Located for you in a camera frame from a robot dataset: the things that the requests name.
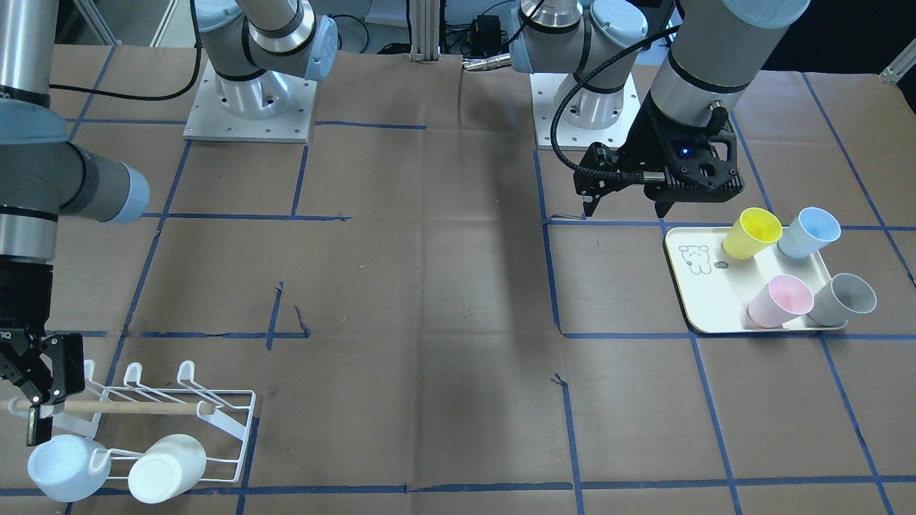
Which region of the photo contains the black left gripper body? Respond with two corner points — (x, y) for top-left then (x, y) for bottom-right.
(572, 97), (745, 203)

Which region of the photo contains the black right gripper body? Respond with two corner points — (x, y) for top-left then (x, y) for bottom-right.
(1, 261), (85, 405)

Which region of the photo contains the light blue cup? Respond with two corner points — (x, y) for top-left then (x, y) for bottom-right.
(27, 434), (111, 503)
(776, 207), (842, 260)

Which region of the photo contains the white ikea cup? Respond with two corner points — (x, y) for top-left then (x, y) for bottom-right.
(128, 434), (207, 504)

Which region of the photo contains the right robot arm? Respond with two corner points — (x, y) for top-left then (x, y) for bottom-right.
(2, 1), (341, 446)

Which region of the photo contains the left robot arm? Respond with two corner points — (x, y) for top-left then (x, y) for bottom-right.
(507, 1), (809, 217)

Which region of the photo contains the yellow cup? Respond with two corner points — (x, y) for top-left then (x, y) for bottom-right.
(722, 207), (783, 260)

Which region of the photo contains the pink cup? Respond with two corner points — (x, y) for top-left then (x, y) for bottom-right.
(747, 274), (814, 328)

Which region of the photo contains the grey cup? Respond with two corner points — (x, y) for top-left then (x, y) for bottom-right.
(808, 273), (877, 326)

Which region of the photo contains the cream plastic tray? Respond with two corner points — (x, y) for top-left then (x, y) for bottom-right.
(664, 226), (833, 335)

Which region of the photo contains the white wire cup rack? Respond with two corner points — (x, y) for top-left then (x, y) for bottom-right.
(4, 360), (260, 485)

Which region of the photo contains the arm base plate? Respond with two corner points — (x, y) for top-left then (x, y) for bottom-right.
(183, 64), (318, 144)
(530, 73), (640, 151)

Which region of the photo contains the aluminium frame post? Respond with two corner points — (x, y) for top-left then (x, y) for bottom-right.
(406, 0), (445, 63)

